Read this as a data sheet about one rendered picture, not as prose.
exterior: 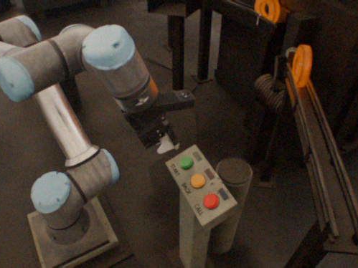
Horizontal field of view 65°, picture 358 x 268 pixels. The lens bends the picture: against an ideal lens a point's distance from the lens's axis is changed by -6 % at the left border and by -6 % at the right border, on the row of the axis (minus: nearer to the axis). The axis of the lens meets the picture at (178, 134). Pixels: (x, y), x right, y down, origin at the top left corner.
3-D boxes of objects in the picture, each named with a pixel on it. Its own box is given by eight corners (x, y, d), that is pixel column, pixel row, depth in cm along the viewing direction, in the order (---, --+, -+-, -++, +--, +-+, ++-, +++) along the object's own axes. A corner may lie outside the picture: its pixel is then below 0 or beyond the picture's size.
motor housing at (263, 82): (255, 146, 176) (275, 69, 139) (278, 172, 162) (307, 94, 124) (237, 153, 172) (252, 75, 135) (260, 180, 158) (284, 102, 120)
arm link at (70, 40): (40, 34, 61) (65, 44, 54) (86, 16, 67) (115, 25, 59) (54, 72, 67) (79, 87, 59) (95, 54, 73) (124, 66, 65)
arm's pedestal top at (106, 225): (47, 279, 112) (44, 276, 109) (29, 218, 132) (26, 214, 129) (119, 244, 124) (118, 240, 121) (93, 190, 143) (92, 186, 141)
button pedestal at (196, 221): (194, 233, 136) (203, 140, 93) (221, 280, 120) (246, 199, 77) (163, 248, 131) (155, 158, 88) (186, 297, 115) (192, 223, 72)
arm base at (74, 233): (49, 251, 114) (41, 239, 107) (44, 213, 127) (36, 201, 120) (95, 235, 120) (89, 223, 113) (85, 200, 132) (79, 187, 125)
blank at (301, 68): (298, 87, 117) (289, 87, 118) (302, 49, 115) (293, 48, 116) (309, 86, 102) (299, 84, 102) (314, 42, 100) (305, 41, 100)
